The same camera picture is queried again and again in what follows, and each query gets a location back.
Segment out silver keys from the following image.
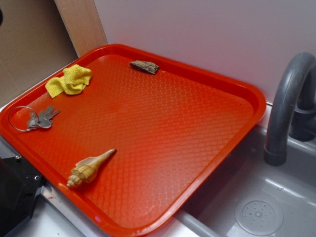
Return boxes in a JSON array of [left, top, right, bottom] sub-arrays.
[[7, 105, 61, 132]]

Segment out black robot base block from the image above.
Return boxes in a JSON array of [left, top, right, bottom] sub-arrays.
[[0, 156, 44, 237]]

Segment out red plastic tray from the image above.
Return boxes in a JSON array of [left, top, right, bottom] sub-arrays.
[[0, 44, 266, 237]]

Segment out brown wood piece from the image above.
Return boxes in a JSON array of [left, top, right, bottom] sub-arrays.
[[129, 60, 159, 75]]

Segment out tan spiral seashell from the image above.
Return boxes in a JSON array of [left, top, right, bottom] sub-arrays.
[[67, 149, 117, 187]]

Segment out yellow cloth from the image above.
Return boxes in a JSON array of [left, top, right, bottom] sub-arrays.
[[45, 64, 92, 98]]

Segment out grey toy sink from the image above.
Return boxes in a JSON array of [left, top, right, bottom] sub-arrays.
[[176, 126, 316, 237]]

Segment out wooden board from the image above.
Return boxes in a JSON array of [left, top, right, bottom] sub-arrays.
[[55, 0, 108, 57]]

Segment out grey curved faucet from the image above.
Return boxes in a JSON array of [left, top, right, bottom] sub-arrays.
[[264, 52, 316, 166]]

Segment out sink drain cover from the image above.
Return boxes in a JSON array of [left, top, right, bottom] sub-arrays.
[[235, 196, 284, 237]]

